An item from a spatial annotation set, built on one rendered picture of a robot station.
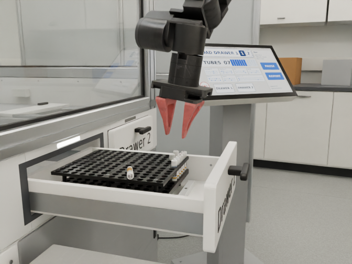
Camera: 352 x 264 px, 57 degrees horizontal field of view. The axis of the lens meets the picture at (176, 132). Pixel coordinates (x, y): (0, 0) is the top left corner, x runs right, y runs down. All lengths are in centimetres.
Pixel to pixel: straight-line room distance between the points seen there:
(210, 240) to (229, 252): 127
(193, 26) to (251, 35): 168
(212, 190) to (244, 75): 108
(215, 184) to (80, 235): 43
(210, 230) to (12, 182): 34
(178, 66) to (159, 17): 11
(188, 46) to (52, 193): 35
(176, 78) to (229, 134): 99
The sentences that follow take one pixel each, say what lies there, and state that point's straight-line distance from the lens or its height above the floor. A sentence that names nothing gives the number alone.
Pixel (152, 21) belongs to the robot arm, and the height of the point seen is 117.
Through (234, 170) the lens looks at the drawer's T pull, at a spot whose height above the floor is 91.
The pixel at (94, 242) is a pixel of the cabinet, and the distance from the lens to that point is 89.
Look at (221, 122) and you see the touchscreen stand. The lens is 151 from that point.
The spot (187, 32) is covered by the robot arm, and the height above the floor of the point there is 115.
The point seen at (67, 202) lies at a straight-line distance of 60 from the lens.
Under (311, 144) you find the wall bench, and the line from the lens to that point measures 356.
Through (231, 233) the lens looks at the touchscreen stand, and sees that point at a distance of 173.
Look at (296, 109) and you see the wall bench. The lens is 351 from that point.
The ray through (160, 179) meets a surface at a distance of 58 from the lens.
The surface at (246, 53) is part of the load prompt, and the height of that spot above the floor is 116.
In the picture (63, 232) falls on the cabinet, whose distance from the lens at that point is 76.
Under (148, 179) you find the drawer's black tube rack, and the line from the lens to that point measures 57.
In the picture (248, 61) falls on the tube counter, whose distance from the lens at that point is 158.
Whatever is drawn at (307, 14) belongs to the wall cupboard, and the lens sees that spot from 386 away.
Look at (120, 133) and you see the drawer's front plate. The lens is 89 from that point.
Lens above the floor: 109
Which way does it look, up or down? 11 degrees down
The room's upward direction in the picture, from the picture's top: straight up
